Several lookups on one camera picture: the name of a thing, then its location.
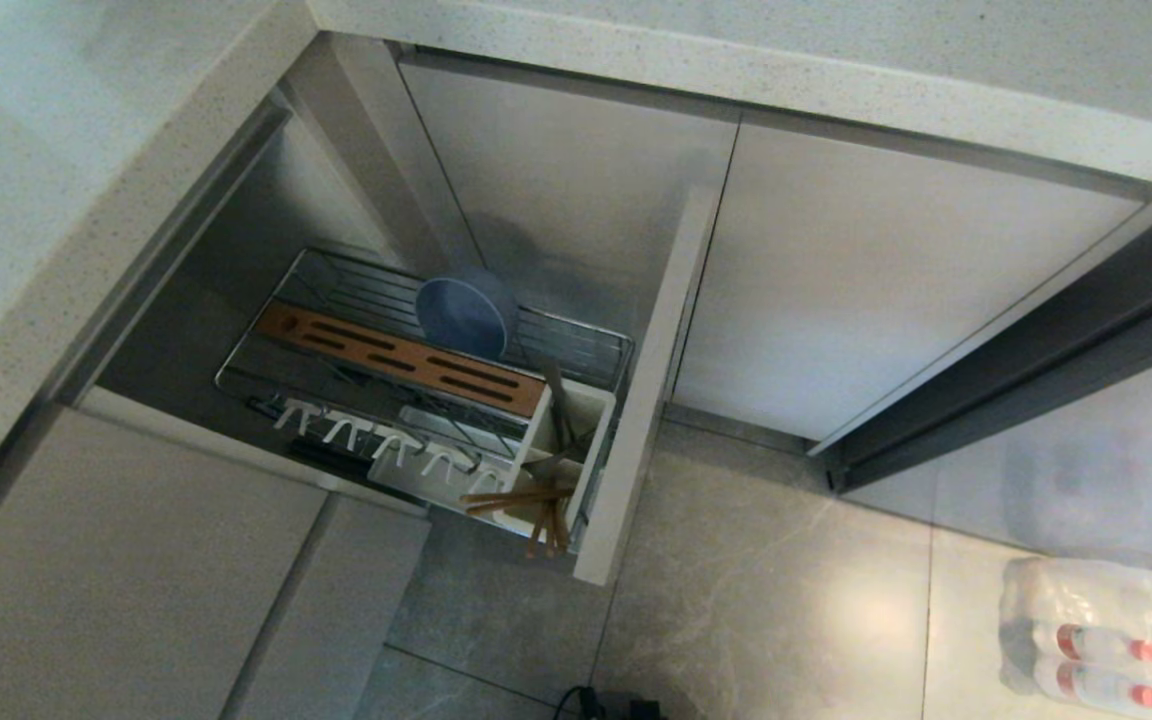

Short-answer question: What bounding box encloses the grey spatula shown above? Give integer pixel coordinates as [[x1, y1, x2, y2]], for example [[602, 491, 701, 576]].
[[520, 360, 597, 481]]

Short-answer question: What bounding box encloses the white utensil holder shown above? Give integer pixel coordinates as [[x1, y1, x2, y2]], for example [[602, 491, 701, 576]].
[[492, 376, 618, 534]]

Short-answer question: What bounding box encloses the white drawer front panel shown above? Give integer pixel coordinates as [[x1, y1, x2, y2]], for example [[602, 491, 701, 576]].
[[573, 186, 720, 587]]

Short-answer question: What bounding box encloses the blue bowl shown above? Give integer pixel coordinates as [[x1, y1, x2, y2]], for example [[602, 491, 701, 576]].
[[415, 268, 521, 362]]

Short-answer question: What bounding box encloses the wooden knife block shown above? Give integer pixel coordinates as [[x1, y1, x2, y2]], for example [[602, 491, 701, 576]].
[[255, 302, 547, 418]]

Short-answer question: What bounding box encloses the grey cabinet door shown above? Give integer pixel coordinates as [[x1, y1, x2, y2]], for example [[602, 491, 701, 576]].
[[0, 406, 329, 720], [220, 495, 433, 720], [674, 112, 1152, 442]]

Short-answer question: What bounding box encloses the speckled white countertop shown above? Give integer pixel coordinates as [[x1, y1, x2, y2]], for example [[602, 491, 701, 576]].
[[0, 0, 1152, 546]]

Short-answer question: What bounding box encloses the pack of water bottles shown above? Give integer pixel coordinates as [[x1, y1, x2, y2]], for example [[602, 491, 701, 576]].
[[998, 556, 1152, 720]]

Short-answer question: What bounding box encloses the white hook rail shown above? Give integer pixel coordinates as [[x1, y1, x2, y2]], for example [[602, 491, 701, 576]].
[[273, 396, 509, 496]]

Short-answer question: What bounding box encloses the pull-out wire dish rack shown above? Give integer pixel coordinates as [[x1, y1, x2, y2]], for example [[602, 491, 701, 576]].
[[215, 247, 635, 531]]

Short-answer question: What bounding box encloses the dark sliding door frame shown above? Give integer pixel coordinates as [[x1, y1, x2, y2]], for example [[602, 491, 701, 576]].
[[808, 178, 1152, 495]]

